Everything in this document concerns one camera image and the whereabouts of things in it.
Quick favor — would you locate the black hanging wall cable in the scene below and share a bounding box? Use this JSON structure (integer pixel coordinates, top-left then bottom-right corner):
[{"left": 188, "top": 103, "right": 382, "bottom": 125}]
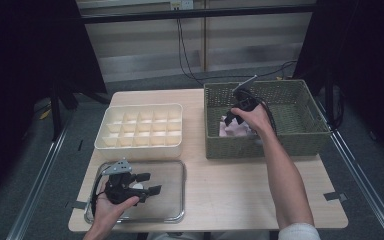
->
[{"left": 176, "top": 18, "right": 205, "bottom": 86}]

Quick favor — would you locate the yellow floor item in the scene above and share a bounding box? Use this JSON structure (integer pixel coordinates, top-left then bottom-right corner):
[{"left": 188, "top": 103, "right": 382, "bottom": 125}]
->
[{"left": 39, "top": 105, "right": 53, "bottom": 120}]

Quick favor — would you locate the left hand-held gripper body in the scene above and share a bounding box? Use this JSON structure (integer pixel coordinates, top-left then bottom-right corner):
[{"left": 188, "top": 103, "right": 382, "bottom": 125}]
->
[{"left": 101, "top": 158, "right": 148, "bottom": 205}]

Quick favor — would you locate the black floor cable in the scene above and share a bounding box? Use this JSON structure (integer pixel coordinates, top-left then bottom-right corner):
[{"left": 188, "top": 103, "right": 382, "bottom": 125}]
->
[{"left": 199, "top": 59, "right": 298, "bottom": 82}]

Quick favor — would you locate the green woven basket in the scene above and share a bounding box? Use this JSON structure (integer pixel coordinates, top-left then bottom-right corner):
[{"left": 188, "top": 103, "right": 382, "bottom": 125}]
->
[{"left": 203, "top": 79, "right": 332, "bottom": 160}]

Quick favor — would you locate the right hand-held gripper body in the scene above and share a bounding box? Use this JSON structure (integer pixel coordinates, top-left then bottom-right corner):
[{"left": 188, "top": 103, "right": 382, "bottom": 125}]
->
[{"left": 232, "top": 75, "right": 263, "bottom": 111}]

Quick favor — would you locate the white wall outlet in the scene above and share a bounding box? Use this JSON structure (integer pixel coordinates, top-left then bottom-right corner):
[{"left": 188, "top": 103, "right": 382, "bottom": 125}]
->
[{"left": 169, "top": 0, "right": 194, "bottom": 11}]

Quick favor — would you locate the cream compartment storage box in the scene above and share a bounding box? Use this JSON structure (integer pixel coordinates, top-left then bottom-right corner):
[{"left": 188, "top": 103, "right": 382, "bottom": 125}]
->
[{"left": 94, "top": 103, "right": 184, "bottom": 161}]

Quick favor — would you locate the metal floor rail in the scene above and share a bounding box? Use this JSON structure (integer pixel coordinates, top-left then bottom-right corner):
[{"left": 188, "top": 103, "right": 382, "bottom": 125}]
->
[
  {"left": 6, "top": 113, "right": 76, "bottom": 240},
  {"left": 314, "top": 99, "right": 384, "bottom": 240}
]

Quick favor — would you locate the person's right hand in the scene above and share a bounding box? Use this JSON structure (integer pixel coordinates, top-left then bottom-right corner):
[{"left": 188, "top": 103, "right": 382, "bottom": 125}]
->
[{"left": 230, "top": 104, "right": 276, "bottom": 138}]

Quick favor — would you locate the black metal crossbar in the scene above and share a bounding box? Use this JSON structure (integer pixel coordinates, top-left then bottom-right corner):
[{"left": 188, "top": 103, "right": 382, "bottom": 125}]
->
[{"left": 79, "top": 3, "right": 318, "bottom": 25}]

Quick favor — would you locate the black tape strip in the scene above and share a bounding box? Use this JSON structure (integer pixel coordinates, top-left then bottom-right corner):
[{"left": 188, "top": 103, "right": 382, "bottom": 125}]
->
[
  {"left": 64, "top": 199, "right": 88, "bottom": 211},
  {"left": 323, "top": 191, "right": 349, "bottom": 203}
]

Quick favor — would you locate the black stand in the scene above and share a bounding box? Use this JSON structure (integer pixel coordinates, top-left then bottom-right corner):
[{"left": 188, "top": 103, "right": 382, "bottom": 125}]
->
[
  {"left": 323, "top": 74, "right": 346, "bottom": 131},
  {"left": 48, "top": 79, "right": 111, "bottom": 141}
]

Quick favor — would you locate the person's left hand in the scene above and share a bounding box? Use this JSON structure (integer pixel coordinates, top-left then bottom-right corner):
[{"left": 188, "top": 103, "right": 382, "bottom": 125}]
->
[{"left": 90, "top": 191, "right": 141, "bottom": 234}]

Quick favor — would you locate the white sock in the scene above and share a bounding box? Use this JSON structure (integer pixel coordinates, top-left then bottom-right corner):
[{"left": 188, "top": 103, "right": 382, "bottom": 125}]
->
[{"left": 244, "top": 124, "right": 264, "bottom": 145}]

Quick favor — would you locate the left hand-held gripper cable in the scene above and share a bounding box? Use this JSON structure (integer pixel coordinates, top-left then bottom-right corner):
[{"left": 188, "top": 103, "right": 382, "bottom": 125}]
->
[{"left": 90, "top": 169, "right": 109, "bottom": 218}]

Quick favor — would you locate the hand-held gripper cable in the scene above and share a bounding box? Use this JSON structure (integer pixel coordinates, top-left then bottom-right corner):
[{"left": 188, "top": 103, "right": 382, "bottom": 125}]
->
[
  {"left": 259, "top": 99, "right": 278, "bottom": 134},
  {"left": 90, "top": 169, "right": 109, "bottom": 218}
]

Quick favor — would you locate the clear lid with white knob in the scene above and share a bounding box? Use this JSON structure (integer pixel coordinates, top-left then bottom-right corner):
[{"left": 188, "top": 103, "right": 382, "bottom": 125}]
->
[{"left": 84, "top": 159, "right": 187, "bottom": 224}]

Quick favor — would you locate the right hand-held gripper cable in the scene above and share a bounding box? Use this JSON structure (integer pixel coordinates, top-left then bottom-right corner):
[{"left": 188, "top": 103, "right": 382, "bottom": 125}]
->
[{"left": 259, "top": 99, "right": 278, "bottom": 134}]

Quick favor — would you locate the person's white sleeve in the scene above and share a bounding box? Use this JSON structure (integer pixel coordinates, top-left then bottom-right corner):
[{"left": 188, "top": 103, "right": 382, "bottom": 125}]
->
[{"left": 277, "top": 222, "right": 322, "bottom": 240}]

